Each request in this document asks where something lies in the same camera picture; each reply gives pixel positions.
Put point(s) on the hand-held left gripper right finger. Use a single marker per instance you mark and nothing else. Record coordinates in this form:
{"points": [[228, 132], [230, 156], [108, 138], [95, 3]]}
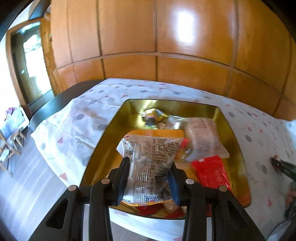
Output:
{"points": [[174, 192]]}

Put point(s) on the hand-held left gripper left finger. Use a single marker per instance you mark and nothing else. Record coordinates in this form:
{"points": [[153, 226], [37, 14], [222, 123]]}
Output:
{"points": [[122, 185]]}

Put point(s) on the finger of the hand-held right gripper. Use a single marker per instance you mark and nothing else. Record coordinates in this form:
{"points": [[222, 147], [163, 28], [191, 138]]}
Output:
{"points": [[286, 168]]}

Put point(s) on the orange clear snack packet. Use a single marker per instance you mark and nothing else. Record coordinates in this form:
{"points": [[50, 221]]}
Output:
{"points": [[148, 157]]}

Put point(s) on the gold tin box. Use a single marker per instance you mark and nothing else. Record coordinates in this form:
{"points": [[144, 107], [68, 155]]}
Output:
{"points": [[106, 150]]}

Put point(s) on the red white snack packet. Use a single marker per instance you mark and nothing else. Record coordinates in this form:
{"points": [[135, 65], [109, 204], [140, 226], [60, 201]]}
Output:
{"points": [[209, 171]]}

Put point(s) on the clear cake packet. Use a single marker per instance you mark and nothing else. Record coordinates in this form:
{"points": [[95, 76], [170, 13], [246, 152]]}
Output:
{"points": [[203, 136]]}

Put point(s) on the yellow green snack packet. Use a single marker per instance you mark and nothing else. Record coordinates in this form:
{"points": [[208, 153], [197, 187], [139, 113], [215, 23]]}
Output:
{"points": [[155, 115]]}

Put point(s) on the person's right hand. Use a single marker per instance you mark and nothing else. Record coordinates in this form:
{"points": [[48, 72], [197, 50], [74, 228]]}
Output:
{"points": [[291, 197]]}

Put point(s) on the patterned white tablecloth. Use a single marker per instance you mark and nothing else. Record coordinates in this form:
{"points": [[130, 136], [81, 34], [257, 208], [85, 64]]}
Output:
{"points": [[76, 125]]}

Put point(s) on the dark table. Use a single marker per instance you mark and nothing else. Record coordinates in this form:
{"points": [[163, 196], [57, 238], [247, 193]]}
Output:
{"points": [[50, 106]]}

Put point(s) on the wooden stool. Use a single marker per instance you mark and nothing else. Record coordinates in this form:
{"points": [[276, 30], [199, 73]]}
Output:
{"points": [[17, 141]]}

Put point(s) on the blue plaid sofa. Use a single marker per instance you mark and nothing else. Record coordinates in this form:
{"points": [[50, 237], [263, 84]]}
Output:
{"points": [[11, 122]]}

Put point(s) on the wooden glass door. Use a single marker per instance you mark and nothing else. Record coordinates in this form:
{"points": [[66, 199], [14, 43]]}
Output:
{"points": [[32, 60]]}

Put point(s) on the wooden wardrobe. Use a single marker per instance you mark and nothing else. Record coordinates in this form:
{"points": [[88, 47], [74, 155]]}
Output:
{"points": [[161, 34]]}

